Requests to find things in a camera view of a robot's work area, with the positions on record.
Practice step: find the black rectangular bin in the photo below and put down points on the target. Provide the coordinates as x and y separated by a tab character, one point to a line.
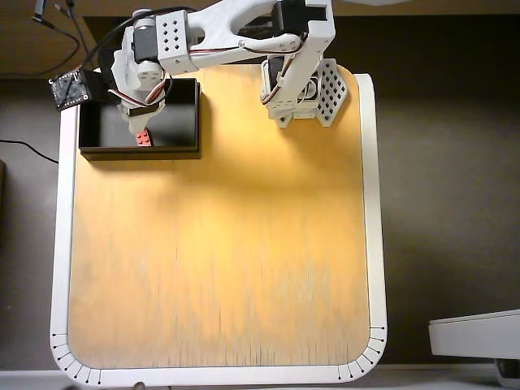
178	122

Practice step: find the white plastic device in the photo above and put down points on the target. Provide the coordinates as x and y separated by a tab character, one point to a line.
475	337

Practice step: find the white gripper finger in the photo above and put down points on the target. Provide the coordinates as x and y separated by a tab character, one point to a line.
124	113
139	123

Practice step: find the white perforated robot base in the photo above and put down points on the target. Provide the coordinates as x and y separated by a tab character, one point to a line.
331	93

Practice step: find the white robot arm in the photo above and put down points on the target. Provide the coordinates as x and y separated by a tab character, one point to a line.
219	24

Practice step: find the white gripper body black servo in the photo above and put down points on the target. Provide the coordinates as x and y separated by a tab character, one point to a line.
143	110

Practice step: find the white table rim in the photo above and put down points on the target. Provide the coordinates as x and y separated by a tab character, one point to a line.
61	203

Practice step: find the red lego block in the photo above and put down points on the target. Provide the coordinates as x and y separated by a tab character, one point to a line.
145	139

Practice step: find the black camera circuit board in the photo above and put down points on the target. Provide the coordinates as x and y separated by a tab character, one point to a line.
67	91

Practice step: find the wooden desk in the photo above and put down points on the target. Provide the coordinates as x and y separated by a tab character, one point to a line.
24	44

